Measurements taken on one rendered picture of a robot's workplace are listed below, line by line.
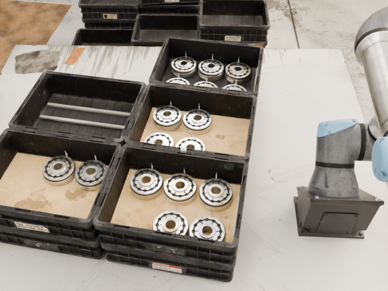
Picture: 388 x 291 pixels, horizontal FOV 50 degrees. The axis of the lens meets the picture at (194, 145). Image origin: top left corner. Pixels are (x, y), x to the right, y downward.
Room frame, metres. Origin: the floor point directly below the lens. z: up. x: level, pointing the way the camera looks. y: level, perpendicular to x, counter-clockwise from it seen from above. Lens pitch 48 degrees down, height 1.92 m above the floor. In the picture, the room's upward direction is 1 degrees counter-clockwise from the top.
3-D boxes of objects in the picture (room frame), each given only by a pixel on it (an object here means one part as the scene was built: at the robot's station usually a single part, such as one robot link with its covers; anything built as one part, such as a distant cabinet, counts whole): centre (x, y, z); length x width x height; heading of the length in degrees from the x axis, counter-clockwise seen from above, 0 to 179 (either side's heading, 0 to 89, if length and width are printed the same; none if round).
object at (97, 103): (1.07, 0.39, 0.87); 0.40 x 0.30 x 0.11; 79
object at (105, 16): (2.64, 0.54, 0.31); 0.40 x 0.30 x 0.34; 88
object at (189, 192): (0.77, 0.04, 0.86); 0.10 x 0.10 x 0.01
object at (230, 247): (0.70, 0.06, 0.92); 0.40 x 0.30 x 0.02; 79
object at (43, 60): (1.62, 0.74, 0.71); 0.22 x 0.19 x 0.01; 88
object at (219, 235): (0.61, -0.03, 0.86); 0.10 x 0.10 x 0.01
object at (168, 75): (1.29, -0.06, 0.87); 0.40 x 0.30 x 0.11; 79
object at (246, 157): (1.00, 0.00, 0.92); 0.40 x 0.30 x 0.02; 79
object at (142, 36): (2.23, 0.16, 0.31); 0.40 x 0.30 x 0.34; 88
